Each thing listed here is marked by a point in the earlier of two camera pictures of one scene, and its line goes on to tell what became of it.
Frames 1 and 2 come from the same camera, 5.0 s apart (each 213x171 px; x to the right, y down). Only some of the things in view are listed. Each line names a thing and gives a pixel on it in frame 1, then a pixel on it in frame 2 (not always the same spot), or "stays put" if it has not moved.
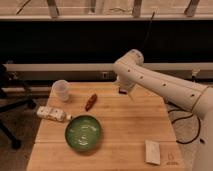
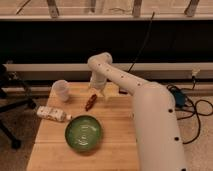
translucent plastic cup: [60, 90] stays put
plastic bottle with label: [57, 114] stays put
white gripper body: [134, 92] -> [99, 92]
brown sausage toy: [91, 101] stays put
